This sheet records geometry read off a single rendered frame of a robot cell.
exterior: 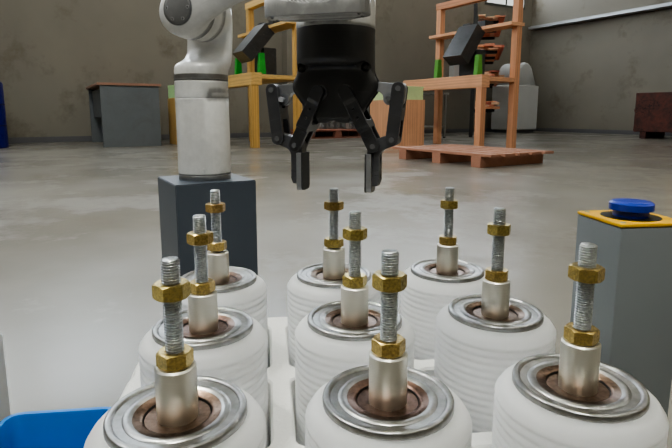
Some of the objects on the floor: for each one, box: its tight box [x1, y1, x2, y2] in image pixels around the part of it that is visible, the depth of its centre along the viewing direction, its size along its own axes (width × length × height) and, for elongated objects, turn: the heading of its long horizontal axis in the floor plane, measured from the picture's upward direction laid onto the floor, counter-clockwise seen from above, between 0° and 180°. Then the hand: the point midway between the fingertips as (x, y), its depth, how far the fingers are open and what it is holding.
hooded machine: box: [491, 62, 539, 133], centre depth 1154 cm, size 84×69×150 cm
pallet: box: [392, 144, 554, 168], centre depth 462 cm, size 120×82×11 cm
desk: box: [86, 82, 162, 147], centre depth 718 cm, size 76×148×79 cm
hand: (335, 177), depth 52 cm, fingers open, 6 cm apart
